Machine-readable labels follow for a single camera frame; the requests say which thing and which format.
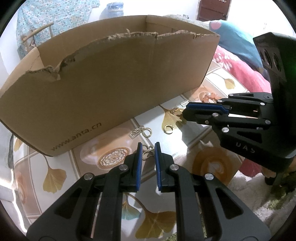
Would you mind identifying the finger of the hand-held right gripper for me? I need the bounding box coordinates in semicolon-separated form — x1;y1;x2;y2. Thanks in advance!
183;109;281;173
186;93;273;114

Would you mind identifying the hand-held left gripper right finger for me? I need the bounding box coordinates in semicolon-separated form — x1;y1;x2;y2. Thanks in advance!
154;142;271;241

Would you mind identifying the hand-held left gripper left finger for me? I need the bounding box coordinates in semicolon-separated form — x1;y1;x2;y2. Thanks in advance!
26;142;143;241

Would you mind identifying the brown cardboard box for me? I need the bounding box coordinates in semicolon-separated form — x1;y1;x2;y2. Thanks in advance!
0;14;221;157

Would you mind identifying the silver keyring charm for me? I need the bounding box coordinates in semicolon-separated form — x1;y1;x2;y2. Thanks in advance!
129;125;152;139

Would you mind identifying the pink floral blanket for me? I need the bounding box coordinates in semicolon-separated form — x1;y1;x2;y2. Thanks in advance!
211;45;273;98

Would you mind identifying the teal pillow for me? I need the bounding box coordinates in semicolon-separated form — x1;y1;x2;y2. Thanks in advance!
209;20;270;70

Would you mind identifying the brown wooden door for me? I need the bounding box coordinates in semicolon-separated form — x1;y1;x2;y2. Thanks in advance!
196;0;232;21

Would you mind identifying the blue water bottle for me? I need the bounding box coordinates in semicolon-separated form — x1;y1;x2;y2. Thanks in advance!
99;2;124;20

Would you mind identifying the wooden chair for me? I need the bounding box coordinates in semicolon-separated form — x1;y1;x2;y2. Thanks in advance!
21;23;53;54

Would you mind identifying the teal floral cloth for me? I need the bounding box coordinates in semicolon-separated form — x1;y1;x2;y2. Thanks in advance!
16;0;101;58

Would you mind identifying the orange bead bracelet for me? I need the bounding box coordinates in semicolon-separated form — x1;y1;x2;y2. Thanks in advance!
199;91;223;103

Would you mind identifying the gold chain with tag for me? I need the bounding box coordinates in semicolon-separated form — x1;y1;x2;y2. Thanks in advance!
170;100;188;114

